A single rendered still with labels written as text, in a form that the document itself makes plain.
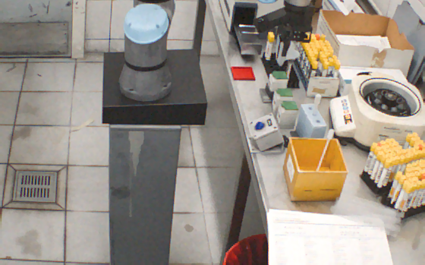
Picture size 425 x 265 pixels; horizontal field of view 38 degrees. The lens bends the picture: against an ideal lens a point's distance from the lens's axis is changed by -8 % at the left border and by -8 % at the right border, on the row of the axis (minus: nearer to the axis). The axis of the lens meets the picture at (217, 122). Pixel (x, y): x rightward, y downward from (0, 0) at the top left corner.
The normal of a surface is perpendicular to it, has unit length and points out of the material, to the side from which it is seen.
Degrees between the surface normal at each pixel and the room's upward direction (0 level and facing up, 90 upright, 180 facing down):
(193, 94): 4
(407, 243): 0
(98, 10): 90
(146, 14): 9
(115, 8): 90
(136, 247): 90
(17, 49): 90
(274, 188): 0
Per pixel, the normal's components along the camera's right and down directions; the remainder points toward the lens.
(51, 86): 0.11, -0.80
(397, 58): 0.13, 0.63
